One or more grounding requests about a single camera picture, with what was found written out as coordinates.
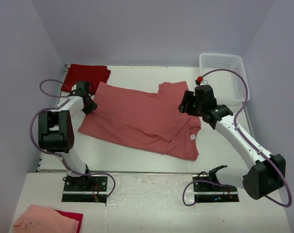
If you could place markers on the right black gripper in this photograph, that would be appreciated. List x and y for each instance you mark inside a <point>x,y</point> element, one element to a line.
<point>188,97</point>

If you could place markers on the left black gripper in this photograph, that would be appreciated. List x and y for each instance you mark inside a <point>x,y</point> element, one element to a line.
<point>92,107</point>

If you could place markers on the salmon pink t shirt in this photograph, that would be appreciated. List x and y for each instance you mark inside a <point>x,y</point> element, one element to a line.
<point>144,121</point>

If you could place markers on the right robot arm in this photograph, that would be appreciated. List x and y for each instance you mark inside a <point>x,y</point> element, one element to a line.
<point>266,172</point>

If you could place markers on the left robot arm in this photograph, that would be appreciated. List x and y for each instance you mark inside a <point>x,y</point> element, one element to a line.
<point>56,134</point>

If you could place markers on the folded dark red shirt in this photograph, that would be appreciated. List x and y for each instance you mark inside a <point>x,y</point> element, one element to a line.
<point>91,74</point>

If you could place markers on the white plastic basket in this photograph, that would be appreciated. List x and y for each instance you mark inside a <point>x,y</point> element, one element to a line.
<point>228,80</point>

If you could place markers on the folded red shirt front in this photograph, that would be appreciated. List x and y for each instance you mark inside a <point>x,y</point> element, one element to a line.
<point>76,216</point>

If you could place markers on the folded light pink shirt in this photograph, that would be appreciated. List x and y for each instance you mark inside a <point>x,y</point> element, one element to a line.
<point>37,219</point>

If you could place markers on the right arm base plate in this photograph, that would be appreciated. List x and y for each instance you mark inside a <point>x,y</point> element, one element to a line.
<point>209,193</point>

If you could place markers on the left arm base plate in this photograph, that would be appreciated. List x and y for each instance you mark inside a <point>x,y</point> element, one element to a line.
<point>85,189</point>

